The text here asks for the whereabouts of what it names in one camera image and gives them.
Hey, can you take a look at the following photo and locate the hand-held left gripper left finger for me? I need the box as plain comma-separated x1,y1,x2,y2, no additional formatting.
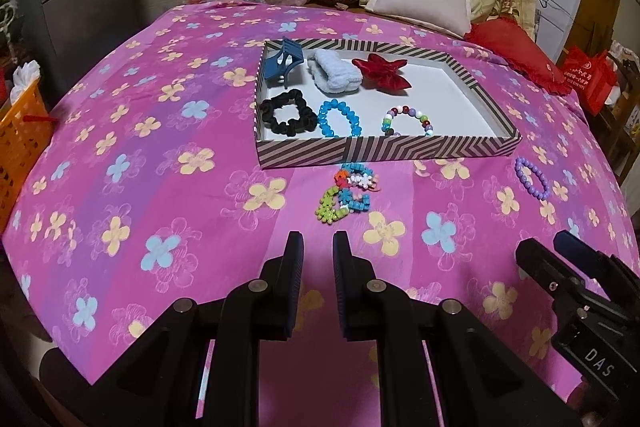
85,231,306,427

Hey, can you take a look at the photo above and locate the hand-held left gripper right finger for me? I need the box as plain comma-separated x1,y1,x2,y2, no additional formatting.
332,231,556,427

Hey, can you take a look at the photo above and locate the red scrunchie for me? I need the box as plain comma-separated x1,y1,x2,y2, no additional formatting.
351,53,413,94

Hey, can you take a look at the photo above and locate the black scrunchie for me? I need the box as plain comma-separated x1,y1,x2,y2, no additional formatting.
259,89,320,138

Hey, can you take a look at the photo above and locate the colourful gear bead bracelet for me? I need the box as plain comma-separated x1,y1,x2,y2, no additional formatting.
315,162,382,224

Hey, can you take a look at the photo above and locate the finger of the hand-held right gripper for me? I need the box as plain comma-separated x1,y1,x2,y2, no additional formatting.
554,229,640,308
515,238,588,303

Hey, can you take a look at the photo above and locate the white plastic bag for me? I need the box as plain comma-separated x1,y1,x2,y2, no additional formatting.
11,61,41,100

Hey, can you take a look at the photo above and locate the orange plastic basket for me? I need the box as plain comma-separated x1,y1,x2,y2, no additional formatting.
0,77,53,212

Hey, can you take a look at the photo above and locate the white fluffy headband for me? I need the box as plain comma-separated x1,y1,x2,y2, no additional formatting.
307,48,365,94

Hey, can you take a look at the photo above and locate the red pillow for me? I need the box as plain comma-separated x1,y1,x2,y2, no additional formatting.
464,18,573,96

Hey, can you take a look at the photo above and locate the blue bead bracelet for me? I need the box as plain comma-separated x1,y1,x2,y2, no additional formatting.
317,99,362,138

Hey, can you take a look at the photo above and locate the red shopping bag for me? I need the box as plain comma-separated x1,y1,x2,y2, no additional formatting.
562,46,621,115

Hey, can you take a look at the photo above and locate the purple bead bracelet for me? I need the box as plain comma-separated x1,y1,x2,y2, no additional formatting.
515,156,552,201

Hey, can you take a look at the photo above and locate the striped cardboard box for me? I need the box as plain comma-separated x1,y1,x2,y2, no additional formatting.
252,38,522,168

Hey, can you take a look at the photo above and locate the multicolour bead bracelet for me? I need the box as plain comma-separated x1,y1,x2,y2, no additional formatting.
381,105,435,138

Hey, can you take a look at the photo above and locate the blue hair claw clip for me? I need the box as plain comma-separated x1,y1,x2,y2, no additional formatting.
262,37,304,90

